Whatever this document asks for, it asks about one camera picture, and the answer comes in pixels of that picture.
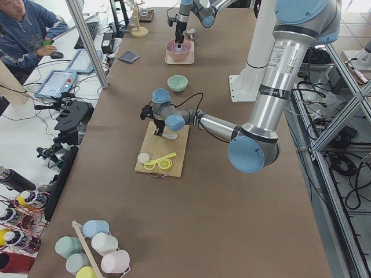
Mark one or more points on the grey plastic cup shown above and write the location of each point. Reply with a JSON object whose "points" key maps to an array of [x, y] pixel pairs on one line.
{"points": [[75, 262]]}

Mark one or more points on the mint green bowl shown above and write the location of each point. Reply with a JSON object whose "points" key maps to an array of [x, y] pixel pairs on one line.
{"points": [[177, 83]]}

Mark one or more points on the white ceramic spoon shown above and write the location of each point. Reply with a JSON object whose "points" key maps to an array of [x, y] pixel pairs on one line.
{"points": [[167, 136]]}

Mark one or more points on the grey folded cloth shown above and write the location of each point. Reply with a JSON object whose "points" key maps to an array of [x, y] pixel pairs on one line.
{"points": [[129, 57]]}

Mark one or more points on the green plastic cup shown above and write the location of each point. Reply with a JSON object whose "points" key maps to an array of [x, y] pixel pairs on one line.
{"points": [[67, 246]]}

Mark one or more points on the white plastic cup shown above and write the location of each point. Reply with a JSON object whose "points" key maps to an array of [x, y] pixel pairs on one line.
{"points": [[104, 243]]}

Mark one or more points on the wooden mug tree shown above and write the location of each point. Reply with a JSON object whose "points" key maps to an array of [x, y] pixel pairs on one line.
{"points": [[138, 30]]}

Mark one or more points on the pink bowl of ice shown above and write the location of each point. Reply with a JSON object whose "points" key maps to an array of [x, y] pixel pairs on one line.
{"points": [[178, 54]]}

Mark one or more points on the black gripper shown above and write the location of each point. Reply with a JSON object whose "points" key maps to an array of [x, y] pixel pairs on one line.
{"points": [[179, 29], [159, 123]]}

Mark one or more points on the seated person in hoodie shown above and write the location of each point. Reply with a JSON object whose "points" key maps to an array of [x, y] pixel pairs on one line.
{"points": [[26, 30]]}

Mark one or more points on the blue plastic cup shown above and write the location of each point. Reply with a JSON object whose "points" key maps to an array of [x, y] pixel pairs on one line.
{"points": [[92, 227]]}

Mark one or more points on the pink plastic cup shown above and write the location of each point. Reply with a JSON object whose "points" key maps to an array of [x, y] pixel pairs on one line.
{"points": [[116, 262]]}

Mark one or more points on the yellow sauce bottle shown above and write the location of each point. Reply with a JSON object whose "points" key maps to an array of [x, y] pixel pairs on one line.
{"points": [[34, 199]]}

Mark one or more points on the lemon slice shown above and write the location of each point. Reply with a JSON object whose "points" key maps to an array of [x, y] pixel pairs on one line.
{"points": [[165, 164], [149, 167]]}

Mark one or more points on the metal ice scoop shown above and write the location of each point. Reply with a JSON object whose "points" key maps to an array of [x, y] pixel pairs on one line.
{"points": [[190, 34]]}

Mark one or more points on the black computer mouse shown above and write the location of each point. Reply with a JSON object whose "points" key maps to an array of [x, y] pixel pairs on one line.
{"points": [[56, 55]]}

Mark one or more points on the aluminium frame post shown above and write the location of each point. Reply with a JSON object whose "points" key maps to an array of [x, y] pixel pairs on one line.
{"points": [[76, 13]]}

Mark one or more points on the yellow plastic cup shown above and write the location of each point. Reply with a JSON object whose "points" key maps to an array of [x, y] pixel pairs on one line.
{"points": [[86, 272]]}

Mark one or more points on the upper teach pendant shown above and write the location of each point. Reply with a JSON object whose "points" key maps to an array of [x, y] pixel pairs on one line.
{"points": [[56, 83]]}

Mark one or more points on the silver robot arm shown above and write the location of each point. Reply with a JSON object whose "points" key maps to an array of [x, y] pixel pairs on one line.
{"points": [[283, 33], [205, 14]]}

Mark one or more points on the white onion half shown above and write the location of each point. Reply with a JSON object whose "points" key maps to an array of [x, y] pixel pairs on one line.
{"points": [[143, 157]]}

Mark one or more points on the bamboo cutting board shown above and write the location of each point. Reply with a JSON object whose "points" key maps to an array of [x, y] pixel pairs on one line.
{"points": [[157, 147]]}

